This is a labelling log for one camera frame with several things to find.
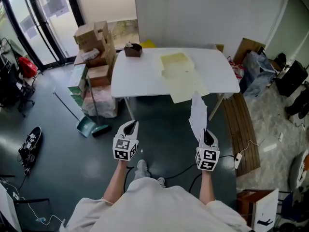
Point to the wooden slatted bench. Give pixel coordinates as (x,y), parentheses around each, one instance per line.
(241,134)

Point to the person's right white shoe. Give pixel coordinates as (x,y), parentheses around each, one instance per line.
(161,181)

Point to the black office chair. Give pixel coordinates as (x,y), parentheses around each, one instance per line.
(12,91)

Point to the green broom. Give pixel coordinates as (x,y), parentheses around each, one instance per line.
(101,129)

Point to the brown tissue box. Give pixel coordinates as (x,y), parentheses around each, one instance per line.
(133,50)

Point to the yellow object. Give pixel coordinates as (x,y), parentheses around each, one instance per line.
(147,44)

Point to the brown box with white panel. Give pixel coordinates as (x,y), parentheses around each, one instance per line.
(263,209)

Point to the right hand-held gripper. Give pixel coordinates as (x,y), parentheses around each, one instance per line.
(208,158)

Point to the person's left forearm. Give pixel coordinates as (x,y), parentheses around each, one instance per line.
(116,185)

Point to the small brown cardboard box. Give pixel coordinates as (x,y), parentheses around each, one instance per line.
(99,76)

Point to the white sheet of paper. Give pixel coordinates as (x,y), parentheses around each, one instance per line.
(198,112)

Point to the person's white shirt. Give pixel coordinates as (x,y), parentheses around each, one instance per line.
(154,209)

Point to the flat brown cardboard box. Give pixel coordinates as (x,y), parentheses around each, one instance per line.
(96,58)

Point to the person's left white shoe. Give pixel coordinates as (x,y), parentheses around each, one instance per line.
(142,166)

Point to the large brown cardboard box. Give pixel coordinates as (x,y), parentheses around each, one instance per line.
(88,36)

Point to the black and white sneaker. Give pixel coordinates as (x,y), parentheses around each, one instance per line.
(32,144)

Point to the black framed glass door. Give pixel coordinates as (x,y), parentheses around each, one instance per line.
(46,25)

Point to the blue plastic bag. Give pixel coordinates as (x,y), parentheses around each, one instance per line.
(257,75)

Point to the clear plastic wrapped bundle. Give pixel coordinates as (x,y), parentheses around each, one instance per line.
(101,103)

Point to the black box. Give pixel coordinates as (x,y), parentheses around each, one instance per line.
(292,78)

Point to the white table leg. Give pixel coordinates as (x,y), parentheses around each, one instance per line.
(129,109)
(216,106)

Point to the red and white bag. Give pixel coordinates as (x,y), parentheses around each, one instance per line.
(237,69)

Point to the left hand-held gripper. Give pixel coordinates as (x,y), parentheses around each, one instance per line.
(122,149)

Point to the person's right forearm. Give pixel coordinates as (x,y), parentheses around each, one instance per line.
(206,187)

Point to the white power strip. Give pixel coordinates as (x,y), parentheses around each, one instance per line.
(238,159)

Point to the person's white shoe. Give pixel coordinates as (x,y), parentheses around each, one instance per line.
(142,166)
(161,181)

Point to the brown cardboard sheet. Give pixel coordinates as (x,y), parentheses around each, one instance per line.
(246,47)

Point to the green and white carton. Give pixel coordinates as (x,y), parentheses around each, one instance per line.
(77,80)

